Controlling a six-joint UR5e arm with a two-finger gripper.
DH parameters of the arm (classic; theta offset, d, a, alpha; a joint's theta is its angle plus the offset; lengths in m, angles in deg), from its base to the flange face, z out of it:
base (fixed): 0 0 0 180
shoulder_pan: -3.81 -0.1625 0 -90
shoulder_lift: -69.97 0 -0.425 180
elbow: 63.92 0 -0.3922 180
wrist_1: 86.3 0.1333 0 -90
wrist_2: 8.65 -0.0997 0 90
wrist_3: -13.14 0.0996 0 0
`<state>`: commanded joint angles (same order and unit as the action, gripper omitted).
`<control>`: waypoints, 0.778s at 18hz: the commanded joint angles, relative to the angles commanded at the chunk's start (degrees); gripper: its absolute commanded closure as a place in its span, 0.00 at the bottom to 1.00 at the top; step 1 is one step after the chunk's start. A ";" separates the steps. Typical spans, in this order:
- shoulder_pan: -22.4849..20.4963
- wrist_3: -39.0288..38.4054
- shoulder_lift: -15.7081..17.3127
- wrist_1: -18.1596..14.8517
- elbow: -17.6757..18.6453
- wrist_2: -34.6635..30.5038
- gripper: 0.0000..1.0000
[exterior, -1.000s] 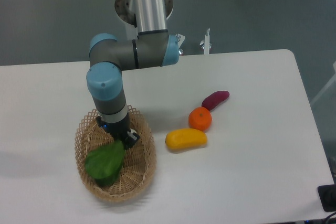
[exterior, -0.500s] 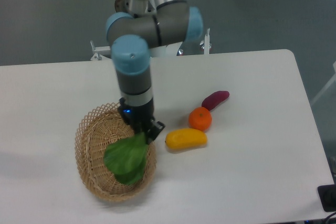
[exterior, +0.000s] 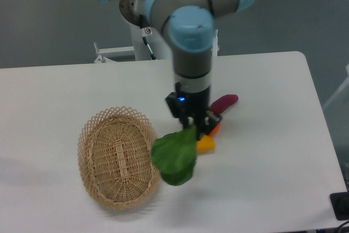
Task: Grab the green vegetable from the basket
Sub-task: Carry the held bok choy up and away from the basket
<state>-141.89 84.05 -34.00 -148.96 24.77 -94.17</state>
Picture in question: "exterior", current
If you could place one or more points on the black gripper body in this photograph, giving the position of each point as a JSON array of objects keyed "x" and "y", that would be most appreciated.
[{"x": 192, "y": 105}]

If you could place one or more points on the white metal base frame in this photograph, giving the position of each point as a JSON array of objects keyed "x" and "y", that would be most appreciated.
[{"x": 103, "y": 55}]

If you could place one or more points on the orange tangerine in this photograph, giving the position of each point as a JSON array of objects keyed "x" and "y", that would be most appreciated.
[{"x": 215, "y": 130}]

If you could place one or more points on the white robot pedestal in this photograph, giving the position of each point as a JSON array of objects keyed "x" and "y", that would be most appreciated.
[{"x": 147, "y": 42}]

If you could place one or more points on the black device at table edge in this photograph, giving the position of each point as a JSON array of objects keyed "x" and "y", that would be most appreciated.
[{"x": 339, "y": 203}]

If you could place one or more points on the woven wicker basket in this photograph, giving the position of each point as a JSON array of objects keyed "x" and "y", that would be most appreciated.
[{"x": 114, "y": 161}]

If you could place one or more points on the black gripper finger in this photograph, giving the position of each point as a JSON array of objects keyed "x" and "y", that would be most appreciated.
[
  {"x": 175, "y": 107},
  {"x": 208, "y": 123}
]

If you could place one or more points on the purple sweet potato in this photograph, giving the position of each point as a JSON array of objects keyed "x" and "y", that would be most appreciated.
[{"x": 223, "y": 103}]

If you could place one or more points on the yellow mango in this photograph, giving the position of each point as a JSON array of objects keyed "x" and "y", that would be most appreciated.
[{"x": 205, "y": 145}]

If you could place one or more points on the green bok choy vegetable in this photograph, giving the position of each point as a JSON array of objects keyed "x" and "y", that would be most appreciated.
[{"x": 174, "y": 155}]

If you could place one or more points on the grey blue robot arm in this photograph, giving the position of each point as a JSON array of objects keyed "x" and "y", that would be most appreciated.
[{"x": 187, "y": 27}]

